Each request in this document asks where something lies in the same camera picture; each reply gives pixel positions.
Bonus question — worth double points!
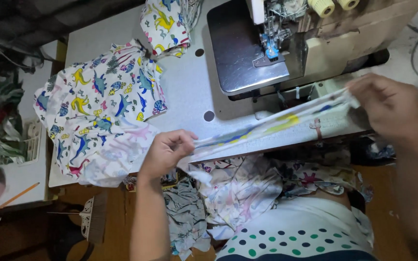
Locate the person's left hand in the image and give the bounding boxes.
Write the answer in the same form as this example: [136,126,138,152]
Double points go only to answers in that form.
[138,129,199,181]

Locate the person's right hand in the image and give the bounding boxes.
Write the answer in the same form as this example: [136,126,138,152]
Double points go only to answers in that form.
[345,73,418,140]

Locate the dinosaur print fabric strip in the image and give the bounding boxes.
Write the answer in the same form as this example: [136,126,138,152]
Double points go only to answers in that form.
[180,87,360,171]

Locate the overlock sewing machine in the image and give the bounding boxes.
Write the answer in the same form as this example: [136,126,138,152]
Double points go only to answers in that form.
[207,0,418,102]

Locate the cream thread cone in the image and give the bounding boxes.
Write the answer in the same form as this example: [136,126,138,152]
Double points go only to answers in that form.
[337,0,360,11]
[307,0,336,18]

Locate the heap of fabric on lap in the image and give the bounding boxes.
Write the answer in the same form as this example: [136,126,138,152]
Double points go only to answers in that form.
[180,154,374,241]

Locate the white polka dot shirt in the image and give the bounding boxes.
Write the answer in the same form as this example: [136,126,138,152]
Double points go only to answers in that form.
[214,197,378,261]

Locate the folded dinosaur print fabric piece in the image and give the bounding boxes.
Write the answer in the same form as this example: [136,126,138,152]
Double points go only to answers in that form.
[139,0,204,58]

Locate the grey fabric scraps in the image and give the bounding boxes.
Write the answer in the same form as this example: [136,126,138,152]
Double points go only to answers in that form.
[162,178,212,261]

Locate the stack of dinosaur print garments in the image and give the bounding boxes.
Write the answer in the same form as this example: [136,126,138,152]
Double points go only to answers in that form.
[33,39,168,188]

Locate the hand broom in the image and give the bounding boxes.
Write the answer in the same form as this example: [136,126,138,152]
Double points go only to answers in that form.
[47,192,109,244]

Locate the white plastic basket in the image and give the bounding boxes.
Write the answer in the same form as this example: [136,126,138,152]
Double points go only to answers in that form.
[18,119,43,167]

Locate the orange pencil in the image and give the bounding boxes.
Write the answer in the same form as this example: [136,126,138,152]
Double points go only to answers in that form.
[0,182,40,209]

